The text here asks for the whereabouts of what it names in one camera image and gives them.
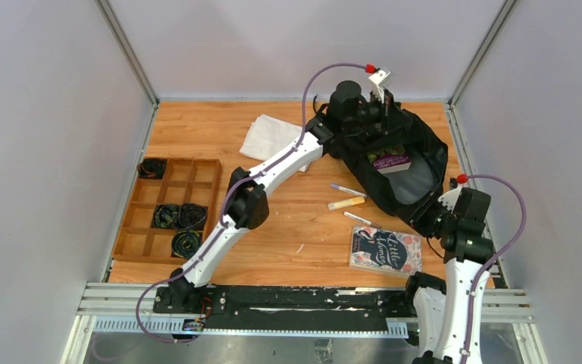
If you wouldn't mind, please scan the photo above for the brown capped white marker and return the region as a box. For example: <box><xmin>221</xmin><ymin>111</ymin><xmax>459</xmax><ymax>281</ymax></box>
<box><xmin>343</xmin><ymin>212</ymin><xmax>381</xmax><ymax>228</ymax></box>

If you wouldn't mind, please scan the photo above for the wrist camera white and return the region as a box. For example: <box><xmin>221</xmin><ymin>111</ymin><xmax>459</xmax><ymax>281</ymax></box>
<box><xmin>437</xmin><ymin>187</ymin><xmax>462</xmax><ymax>212</ymax></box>
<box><xmin>368</xmin><ymin>68</ymin><xmax>393</xmax><ymax>103</ymax></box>

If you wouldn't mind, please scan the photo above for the wooden compartment tray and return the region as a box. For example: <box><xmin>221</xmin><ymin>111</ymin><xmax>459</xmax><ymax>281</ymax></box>
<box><xmin>111</xmin><ymin>158</ymin><xmax>223</xmax><ymax>265</ymax></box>

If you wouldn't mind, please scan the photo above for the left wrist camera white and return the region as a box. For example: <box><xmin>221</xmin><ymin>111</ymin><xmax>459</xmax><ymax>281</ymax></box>
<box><xmin>368</xmin><ymin>68</ymin><xmax>393</xmax><ymax>103</ymax></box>

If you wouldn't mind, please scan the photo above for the yellow glue stick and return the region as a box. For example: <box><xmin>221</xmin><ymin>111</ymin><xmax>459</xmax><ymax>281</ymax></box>
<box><xmin>327</xmin><ymin>196</ymin><xmax>366</xmax><ymax>211</ymax></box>

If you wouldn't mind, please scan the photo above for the coiled dark strap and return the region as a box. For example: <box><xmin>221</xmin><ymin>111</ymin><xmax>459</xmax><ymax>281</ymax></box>
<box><xmin>152</xmin><ymin>203</ymin><xmax>182</xmax><ymax>231</ymax></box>
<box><xmin>177</xmin><ymin>202</ymin><xmax>208</xmax><ymax>231</ymax></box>
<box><xmin>171</xmin><ymin>228</ymin><xmax>202</xmax><ymax>259</ymax></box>

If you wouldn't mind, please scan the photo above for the lilac capped white marker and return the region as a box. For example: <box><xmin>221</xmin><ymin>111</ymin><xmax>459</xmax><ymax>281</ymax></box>
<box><xmin>330</xmin><ymin>184</ymin><xmax>368</xmax><ymax>198</ymax></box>

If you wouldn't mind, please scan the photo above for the coiled dark strap right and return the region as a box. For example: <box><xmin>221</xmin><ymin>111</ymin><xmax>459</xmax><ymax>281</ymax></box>
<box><xmin>177</xmin><ymin>202</ymin><xmax>208</xmax><ymax>231</ymax></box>

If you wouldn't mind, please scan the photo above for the purple treehouse book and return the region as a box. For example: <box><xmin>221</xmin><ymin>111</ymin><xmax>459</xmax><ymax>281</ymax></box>
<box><xmin>367</xmin><ymin>146</ymin><xmax>411</xmax><ymax>174</ymax></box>

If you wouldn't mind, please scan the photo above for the folded white cloth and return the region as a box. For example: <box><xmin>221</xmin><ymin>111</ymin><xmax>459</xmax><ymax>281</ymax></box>
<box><xmin>239</xmin><ymin>115</ymin><xmax>302</xmax><ymax>162</ymax></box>

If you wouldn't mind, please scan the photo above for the coiled dark strap lower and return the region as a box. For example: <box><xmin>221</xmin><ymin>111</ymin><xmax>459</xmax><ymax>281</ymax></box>
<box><xmin>171</xmin><ymin>228</ymin><xmax>202</xmax><ymax>259</ymax></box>

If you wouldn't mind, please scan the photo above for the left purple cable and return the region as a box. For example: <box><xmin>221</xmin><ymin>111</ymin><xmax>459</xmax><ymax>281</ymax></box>
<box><xmin>135</xmin><ymin>62</ymin><xmax>377</xmax><ymax>345</ymax></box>

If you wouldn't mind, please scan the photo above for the coiled dark strap left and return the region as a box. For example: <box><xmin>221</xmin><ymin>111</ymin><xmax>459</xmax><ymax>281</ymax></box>
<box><xmin>152</xmin><ymin>203</ymin><xmax>182</xmax><ymax>231</ymax></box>

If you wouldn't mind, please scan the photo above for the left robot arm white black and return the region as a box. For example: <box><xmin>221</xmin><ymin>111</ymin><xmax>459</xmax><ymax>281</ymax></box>
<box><xmin>167</xmin><ymin>80</ymin><xmax>402</xmax><ymax>313</ymax></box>

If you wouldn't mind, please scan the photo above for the Little Women book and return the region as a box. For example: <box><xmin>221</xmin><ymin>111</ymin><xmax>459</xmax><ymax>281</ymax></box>
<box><xmin>349</xmin><ymin>225</ymin><xmax>423</xmax><ymax>278</ymax></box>

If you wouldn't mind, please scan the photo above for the black student backpack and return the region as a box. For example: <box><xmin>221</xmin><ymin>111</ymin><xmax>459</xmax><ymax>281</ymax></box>
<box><xmin>321</xmin><ymin>103</ymin><xmax>449</xmax><ymax>237</ymax></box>

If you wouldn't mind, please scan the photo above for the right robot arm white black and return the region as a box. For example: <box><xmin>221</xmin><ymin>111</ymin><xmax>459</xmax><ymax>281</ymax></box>
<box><xmin>402</xmin><ymin>185</ymin><xmax>495</xmax><ymax>363</ymax></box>

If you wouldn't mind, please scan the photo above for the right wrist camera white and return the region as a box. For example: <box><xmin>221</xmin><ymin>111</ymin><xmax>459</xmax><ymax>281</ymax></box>
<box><xmin>437</xmin><ymin>187</ymin><xmax>462</xmax><ymax>212</ymax></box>

